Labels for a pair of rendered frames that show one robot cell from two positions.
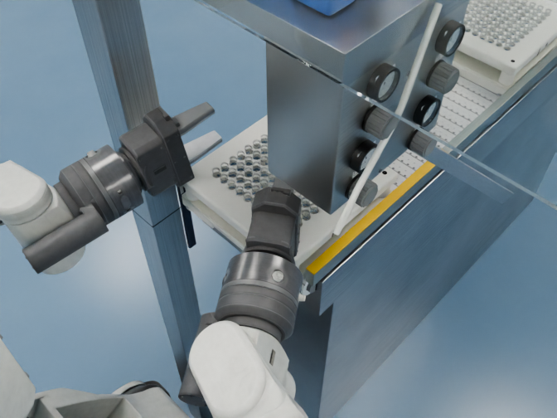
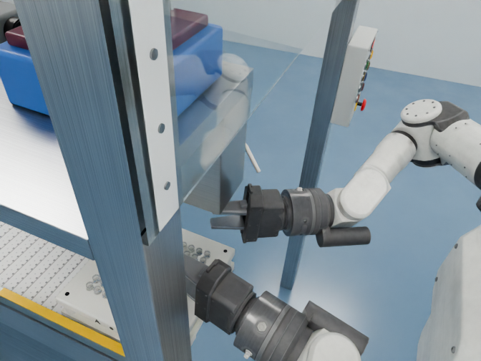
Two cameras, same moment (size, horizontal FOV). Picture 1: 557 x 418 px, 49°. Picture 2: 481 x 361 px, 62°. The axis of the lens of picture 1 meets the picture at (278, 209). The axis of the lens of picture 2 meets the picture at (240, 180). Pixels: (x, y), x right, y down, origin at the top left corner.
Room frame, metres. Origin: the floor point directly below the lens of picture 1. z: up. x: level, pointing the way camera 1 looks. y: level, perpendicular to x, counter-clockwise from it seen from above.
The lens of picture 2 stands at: (0.68, 0.47, 1.66)
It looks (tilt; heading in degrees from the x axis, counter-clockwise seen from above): 41 degrees down; 247
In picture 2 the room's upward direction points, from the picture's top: 3 degrees clockwise
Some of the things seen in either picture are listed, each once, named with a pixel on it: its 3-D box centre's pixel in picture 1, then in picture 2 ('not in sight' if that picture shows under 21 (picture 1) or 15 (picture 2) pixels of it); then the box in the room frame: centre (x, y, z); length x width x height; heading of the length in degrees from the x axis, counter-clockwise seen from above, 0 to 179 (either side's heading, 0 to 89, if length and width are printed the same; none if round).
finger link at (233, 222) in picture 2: not in sight; (227, 224); (0.50, -0.01, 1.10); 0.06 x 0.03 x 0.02; 169
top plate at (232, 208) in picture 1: (288, 177); (151, 274); (0.65, -0.01, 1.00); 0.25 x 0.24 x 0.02; 46
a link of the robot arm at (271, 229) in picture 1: (270, 259); (275, 212); (0.41, 0.01, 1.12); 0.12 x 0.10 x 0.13; 169
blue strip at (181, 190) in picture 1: (186, 211); not in sight; (0.68, 0.16, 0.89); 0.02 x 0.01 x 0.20; 136
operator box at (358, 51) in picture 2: not in sight; (353, 76); (-0.08, -0.49, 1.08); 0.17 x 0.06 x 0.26; 46
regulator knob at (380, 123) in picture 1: (381, 119); not in sight; (0.48, -0.11, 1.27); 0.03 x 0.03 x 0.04; 46
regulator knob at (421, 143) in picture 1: (423, 139); not in sight; (0.56, -0.18, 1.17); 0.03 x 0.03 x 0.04; 46
